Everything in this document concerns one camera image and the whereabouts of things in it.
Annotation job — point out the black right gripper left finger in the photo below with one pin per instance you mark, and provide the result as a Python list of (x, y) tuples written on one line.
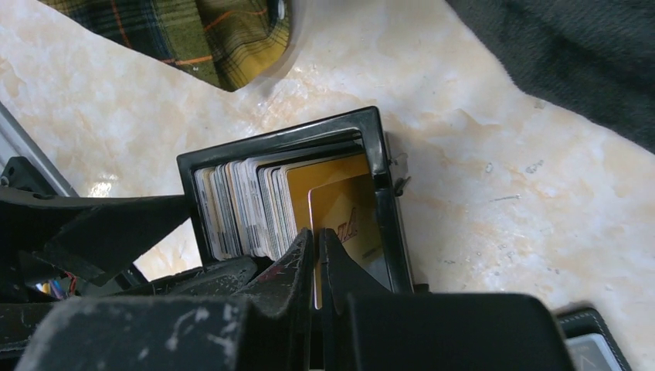
[(265, 325)]

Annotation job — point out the black floral pillow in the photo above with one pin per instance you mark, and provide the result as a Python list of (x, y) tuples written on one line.
[(595, 58)]

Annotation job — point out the black plastic card tray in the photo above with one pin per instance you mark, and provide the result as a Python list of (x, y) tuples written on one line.
[(361, 128)]

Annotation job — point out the yellow plaid cloth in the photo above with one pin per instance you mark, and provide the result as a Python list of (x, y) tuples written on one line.
[(224, 43)]

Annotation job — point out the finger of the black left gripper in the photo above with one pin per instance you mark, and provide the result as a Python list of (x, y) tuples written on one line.
[(92, 238), (220, 278)]

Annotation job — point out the gold credit card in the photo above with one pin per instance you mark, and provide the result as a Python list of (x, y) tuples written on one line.
[(348, 207)]

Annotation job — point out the white credit card stack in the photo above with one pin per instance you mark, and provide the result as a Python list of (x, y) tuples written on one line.
[(256, 206)]

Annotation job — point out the aluminium front frame rail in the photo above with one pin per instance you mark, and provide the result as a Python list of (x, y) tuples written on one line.
[(15, 141)]

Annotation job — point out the black blue card holder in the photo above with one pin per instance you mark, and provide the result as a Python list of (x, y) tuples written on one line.
[(590, 342)]

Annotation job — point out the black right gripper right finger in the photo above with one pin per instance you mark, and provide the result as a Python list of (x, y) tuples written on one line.
[(367, 327)]

